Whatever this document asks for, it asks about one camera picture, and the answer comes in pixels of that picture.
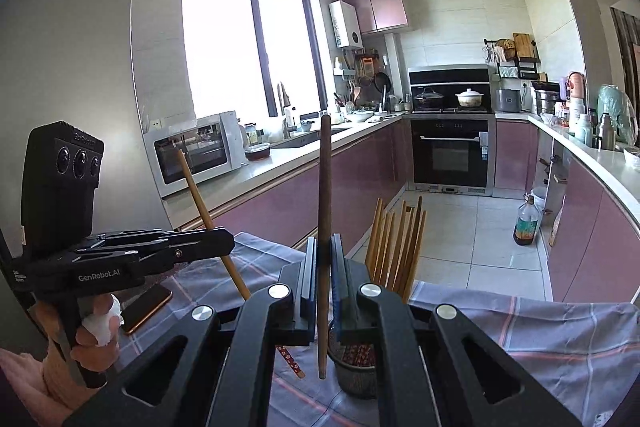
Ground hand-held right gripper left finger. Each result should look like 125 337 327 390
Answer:
62 235 318 427

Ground oil bottle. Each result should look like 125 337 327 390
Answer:
513 194 541 248

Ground pink wall cabinet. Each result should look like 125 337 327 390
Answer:
342 0 410 34

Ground pink base cabinets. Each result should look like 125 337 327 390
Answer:
172 117 411 254
495 117 539 194
545 139 640 306

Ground white water heater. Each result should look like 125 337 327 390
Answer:
329 0 364 50

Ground silver countertop appliance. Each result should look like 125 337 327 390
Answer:
496 88 522 113

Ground striped curtain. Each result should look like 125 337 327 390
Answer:
610 7 640 94

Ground pink kettle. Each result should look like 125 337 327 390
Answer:
565 72 587 116

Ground black built-in oven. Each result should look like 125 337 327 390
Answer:
410 114 490 196

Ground light green appliance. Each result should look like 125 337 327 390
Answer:
597 84 639 148

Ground grey checked tablecloth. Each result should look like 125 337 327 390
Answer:
112 232 640 427

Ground person's left hand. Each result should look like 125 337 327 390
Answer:
31 293 124 404

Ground white casserole pot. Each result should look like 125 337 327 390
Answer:
456 88 486 109

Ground person's left forearm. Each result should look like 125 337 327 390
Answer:
0 347 76 427

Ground black wok with lid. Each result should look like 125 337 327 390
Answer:
412 88 446 112

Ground black range hood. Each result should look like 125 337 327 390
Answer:
408 66 492 100

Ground kitchen window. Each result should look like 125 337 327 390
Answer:
181 0 329 120

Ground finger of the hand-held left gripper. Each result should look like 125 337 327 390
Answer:
65 242 235 266
87 228 236 249

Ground black mesh pen holder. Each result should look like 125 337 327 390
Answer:
327 337 383 401

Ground stainless steamer pot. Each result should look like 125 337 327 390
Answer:
532 82 561 116

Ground grey refrigerator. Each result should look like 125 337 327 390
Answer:
0 0 173 308

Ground steel thermos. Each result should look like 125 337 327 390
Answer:
598 113 617 152

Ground smartphone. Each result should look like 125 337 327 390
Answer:
121 283 174 336

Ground wooden chopstick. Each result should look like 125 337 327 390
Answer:
317 114 334 380
176 149 306 379

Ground chrome kitchen faucet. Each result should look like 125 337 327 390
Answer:
276 82 294 139

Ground hanging utensil rack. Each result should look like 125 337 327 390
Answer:
334 54 394 108

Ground bundle of wooden chopsticks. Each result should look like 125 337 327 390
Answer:
339 196 428 368

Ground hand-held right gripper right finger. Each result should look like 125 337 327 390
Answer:
330 234 588 427

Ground white toaster oven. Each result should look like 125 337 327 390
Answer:
144 110 248 200

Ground black wall shelf rack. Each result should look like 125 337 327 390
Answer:
484 33 541 80

